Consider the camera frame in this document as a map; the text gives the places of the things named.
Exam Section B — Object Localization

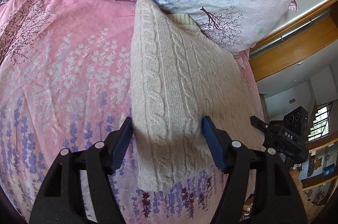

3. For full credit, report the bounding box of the blue box on shelf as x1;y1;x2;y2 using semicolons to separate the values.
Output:
323;163;336;176

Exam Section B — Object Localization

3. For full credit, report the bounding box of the wooden headboard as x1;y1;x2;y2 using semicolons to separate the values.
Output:
249;0;337;82

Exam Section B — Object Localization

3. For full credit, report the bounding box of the pink lavender print bedsheet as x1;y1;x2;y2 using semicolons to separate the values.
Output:
0;0;265;224

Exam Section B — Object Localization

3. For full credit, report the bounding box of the beige cable-knit sweater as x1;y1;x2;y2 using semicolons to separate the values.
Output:
131;0;264;191

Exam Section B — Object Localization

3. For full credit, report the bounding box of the window with metal grille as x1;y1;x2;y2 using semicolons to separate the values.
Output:
308;102;333;142

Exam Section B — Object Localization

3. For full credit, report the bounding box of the wooden shelf unit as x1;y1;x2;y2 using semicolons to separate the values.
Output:
294;131;337;206

